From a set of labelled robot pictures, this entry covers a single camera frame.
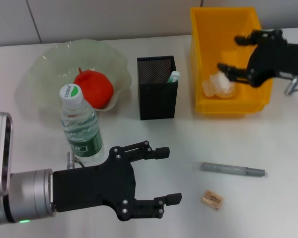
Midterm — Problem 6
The orange fruit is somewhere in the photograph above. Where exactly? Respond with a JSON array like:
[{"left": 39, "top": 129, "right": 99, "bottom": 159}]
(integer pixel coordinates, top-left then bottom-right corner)
[{"left": 73, "top": 66, "right": 115, "bottom": 110}]

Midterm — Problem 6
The white paper ball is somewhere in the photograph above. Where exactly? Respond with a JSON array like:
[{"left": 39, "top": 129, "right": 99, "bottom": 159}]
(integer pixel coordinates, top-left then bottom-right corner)
[{"left": 201, "top": 71, "right": 237, "bottom": 99}]

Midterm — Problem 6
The pale green glass fruit plate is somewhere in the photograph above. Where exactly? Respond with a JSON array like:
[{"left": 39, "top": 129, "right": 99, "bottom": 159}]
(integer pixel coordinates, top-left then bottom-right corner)
[{"left": 21, "top": 39, "right": 133, "bottom": 117}]

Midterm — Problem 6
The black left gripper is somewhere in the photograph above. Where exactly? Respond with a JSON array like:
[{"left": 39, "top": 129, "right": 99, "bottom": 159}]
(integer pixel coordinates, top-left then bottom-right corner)
[{"left": 52, "top": 140, "right": 170, "bottom": 221}]

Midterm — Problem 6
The green utility knife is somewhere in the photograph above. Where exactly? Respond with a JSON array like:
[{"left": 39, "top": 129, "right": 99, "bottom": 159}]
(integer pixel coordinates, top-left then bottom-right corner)
[{"left": 167, "top": 70, "right": 181, "bottom": 84}]

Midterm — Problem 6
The black mesh pen holder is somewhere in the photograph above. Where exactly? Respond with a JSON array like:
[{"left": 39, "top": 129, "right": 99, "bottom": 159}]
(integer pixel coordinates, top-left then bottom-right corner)
[{"left": 137, "top": 55, "right": 179, "bottom": 121}]

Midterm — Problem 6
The beige eraser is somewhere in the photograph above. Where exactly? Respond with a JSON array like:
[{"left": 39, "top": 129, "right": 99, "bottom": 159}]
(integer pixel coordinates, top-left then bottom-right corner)
[{"left": 200, "top": 189, "right": 224, "bottom": 206}]

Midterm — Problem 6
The grey glitter pen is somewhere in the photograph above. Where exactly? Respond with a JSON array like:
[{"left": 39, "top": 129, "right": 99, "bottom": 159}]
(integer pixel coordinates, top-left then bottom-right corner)
[{"left": 192, "top": 161, "right": 267, "bottom": 178}]

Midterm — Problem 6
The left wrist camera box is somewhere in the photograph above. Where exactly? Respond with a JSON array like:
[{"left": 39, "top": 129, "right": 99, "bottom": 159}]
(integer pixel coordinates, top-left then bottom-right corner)
[{"left": 0, "top": 111, "right": 14, "bottom": 198}]

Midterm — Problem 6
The clear green-label water bottle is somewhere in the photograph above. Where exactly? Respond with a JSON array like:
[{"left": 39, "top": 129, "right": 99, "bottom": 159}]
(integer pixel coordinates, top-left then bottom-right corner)
[{"left": 59, "top": 83, "right": 104, "bottom": 159}]

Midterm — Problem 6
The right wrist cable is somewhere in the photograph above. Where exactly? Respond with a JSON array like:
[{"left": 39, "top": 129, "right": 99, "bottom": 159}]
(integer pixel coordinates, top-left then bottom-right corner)
[{"left": 284, "top": 74, "right": 298, "bottom": 96}]

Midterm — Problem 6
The yellow plastic bin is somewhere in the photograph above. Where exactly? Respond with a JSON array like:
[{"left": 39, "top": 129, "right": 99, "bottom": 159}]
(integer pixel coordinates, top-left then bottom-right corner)
[{"left": 190, "top": 6, "right": 276, "bottom": 117}]

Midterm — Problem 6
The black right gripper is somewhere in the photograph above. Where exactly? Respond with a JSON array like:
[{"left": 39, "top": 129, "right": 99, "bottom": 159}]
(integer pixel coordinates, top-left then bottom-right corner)
[{"left": 217, "top": 29, "right": 298, "bottom": 88}]

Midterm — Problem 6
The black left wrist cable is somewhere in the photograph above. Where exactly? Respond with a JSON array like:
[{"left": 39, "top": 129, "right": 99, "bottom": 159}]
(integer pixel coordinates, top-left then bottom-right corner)
[{"left": 66, "top": 151, "right": 86, "bottom": 170}]

